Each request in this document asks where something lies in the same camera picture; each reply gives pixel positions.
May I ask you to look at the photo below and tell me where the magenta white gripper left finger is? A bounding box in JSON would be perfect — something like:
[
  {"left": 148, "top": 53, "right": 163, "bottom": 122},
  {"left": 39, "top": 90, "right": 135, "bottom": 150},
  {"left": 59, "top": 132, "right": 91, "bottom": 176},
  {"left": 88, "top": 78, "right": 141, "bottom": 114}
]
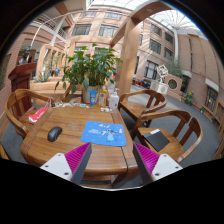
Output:
[{"left": 41, "top": 142, "right": 92, "bottom": 185}]

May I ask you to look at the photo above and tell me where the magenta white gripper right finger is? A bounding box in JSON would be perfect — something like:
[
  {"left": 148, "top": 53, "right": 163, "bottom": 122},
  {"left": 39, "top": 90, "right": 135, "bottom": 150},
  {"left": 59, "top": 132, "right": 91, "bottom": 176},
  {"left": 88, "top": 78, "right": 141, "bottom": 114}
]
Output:
[{"left": 133, "top": 143, "right": 182, "bottom": 182}]

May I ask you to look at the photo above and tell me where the black computer mouse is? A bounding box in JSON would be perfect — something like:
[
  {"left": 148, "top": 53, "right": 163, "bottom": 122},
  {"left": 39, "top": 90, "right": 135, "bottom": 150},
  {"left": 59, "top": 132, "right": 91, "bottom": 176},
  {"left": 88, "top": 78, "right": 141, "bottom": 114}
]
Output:
[{"left": 47, "top": 126, "right": 62, "bottom": 142}]

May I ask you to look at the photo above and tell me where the blue cartoon mouse pad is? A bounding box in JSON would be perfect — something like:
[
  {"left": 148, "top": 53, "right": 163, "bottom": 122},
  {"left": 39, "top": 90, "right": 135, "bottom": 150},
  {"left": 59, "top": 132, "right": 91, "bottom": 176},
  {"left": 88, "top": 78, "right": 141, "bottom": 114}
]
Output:
[{"left": 81, "top": 121, "right": 126, "bottom": 147}]

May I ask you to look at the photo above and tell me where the black notebook on chair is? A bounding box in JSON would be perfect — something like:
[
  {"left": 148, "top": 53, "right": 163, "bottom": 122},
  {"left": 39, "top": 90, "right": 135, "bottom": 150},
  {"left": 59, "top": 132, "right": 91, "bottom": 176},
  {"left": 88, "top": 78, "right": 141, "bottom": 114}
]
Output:
[{"left": 143, "top": 129, "right": 170, "bottom": 152}]

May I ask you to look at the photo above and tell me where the near right wooden armchair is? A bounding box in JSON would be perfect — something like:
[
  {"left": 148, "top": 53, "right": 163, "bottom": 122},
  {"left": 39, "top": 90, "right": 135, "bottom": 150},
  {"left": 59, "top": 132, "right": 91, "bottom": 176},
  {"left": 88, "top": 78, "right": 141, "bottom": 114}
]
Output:
[{"left": 131, "top": 109, "right": 203, "bottom": 163}]

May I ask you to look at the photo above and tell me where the wooden armchair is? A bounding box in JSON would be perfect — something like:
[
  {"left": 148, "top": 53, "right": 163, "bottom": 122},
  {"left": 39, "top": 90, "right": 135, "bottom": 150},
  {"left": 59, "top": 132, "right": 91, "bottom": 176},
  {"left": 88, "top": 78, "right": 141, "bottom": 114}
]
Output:
[
  {"left": 5, "top": 89, "right": 54, "bottom": 138},
  {"left": 118, "top": 89, "right": 167, "bottom": 121},
  {"left": 131, "top": 109, "right": 203, "bottom": 163}
]

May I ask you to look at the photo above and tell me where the wooden table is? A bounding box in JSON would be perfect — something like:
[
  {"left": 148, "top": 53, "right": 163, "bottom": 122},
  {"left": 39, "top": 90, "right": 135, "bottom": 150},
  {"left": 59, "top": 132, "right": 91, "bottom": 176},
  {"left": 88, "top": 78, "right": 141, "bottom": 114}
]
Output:
[{"left": 20, "top": 106, "right": 139, "bottom": 188}]

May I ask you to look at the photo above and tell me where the red white item on chair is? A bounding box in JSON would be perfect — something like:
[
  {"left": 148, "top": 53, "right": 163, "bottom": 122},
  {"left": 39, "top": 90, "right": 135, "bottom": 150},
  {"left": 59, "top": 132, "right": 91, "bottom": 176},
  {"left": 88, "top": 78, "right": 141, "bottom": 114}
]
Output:
[{"left": 28, "top": 107, "right": 47, "bottom": 123}]

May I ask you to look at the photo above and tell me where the far right wooden armchair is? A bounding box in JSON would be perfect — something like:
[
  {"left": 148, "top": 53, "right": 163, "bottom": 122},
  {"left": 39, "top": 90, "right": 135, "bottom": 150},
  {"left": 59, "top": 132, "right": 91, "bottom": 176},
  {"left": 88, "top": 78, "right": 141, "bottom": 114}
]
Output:
[{"left": 118, "top": 89, "right": 167, "bottom": 121}]

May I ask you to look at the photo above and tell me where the far wooden chair behind table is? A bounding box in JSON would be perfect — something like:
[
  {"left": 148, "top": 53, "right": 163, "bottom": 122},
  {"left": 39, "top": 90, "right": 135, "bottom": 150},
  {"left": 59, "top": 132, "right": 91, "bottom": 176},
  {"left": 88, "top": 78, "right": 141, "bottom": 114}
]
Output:
[{"left": 62, "top": 84, "right": 83, "bottom": 102}]

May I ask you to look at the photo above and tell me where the blue tube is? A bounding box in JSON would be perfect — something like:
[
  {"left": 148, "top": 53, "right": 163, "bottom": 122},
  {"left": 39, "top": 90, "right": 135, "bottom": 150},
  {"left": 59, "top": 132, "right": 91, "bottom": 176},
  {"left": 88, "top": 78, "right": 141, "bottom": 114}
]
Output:
[{"left": 90, "top": 90, "right": 97, "bottom": 107}]

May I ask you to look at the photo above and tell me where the white pump bottle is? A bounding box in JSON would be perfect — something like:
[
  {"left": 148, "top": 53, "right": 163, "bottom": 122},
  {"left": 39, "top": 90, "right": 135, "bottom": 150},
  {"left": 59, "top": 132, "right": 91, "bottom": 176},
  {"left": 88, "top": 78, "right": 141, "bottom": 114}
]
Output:
[{"left": 109, "top": 88, "right": 119, "bottom": 109}]

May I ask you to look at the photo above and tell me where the orange bottle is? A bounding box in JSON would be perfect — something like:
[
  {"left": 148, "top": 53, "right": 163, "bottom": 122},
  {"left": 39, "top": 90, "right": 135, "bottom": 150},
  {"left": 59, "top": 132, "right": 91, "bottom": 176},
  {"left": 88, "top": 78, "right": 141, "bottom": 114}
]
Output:
[{"left": 98, "top": 86, "right": 108, "bottom": 106}]

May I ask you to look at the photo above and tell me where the left wooden armchair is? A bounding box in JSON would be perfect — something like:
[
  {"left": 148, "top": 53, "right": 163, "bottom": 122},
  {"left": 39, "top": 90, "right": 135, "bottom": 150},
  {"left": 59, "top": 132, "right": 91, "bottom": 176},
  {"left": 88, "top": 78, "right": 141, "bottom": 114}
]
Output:
[{"left": 5, "top": 89, "right": 54, "bottom": 138}]

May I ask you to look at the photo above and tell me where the green potted plant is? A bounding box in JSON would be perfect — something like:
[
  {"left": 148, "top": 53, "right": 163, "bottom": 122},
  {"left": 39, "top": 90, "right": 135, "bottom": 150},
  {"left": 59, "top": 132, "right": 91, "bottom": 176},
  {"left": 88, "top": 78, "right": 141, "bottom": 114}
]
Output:
[{"left": 61, "top": 46, "right": 122, "bottom": 102}]

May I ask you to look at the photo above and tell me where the wooden pillar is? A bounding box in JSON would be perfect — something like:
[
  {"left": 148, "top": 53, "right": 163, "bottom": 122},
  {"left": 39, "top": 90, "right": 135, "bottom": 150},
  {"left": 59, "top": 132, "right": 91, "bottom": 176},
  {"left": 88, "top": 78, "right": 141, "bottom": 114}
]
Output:
[{"left": 109, "top": 0, "right": 171, "bottom": 95}]

